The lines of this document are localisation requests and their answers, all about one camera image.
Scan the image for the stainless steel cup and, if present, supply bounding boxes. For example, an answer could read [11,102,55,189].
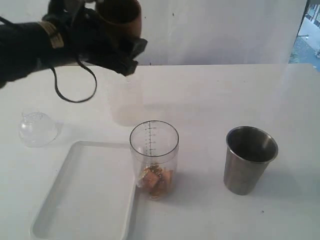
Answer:
[223,125,279,196]

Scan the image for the clear graduated shaker cup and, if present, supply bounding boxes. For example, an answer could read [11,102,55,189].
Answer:
[129,120,180,200]

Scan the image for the brown wooden cup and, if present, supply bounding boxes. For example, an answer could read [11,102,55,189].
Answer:
[95,0,142,38]

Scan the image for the wooden cubes and gold coins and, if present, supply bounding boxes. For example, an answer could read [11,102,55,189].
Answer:
[136,164,175,200]

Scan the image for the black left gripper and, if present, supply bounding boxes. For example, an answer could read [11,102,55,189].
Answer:
[42,0,148,77]

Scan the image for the clear strainer lid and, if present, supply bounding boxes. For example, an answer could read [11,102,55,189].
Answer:
[18,108,59,148]

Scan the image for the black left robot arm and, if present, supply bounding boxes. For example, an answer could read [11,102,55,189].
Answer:
[0,0,148,86]

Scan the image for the dark window frame post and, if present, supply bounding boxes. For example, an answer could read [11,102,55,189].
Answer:
[285,0,311,64]

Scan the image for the white rectangular tray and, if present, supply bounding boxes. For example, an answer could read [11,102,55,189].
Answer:
[29,141,136,240]

